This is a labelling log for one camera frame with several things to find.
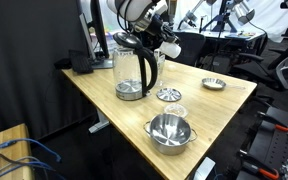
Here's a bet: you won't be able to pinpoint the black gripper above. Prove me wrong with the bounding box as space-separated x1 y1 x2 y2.
146 15 180 44

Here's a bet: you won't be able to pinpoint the white plastic cup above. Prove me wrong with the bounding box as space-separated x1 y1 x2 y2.
159 42 181 58

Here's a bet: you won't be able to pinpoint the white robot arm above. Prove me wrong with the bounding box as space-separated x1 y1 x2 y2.
106 0 178 43

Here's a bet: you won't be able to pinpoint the green couscous box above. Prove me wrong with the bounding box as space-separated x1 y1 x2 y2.
154 49 165 75

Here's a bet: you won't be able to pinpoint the glass electric kettle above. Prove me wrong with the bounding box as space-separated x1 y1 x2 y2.
113 32 157 101

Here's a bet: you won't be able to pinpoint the round metal pot lid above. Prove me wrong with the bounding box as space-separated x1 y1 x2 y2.
156 88 182 102

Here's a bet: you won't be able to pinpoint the small steel pan with grains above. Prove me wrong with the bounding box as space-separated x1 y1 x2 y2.
202 78 244 90

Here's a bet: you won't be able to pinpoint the clear glass lid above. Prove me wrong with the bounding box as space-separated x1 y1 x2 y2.
164 103 188 118

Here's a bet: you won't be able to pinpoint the black computer monitor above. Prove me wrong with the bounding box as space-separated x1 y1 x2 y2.
79 0 113 69

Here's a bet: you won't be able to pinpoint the black keyboard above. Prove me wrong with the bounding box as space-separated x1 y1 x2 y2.
69 50 93 74

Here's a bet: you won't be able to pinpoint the stainless steel pot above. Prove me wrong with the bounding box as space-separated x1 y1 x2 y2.
143 113 197 156

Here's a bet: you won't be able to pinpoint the black office chair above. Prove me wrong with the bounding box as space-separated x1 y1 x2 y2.
230 48 288 91

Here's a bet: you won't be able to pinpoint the blue cables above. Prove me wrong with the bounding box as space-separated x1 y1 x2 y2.
0 138 62 180

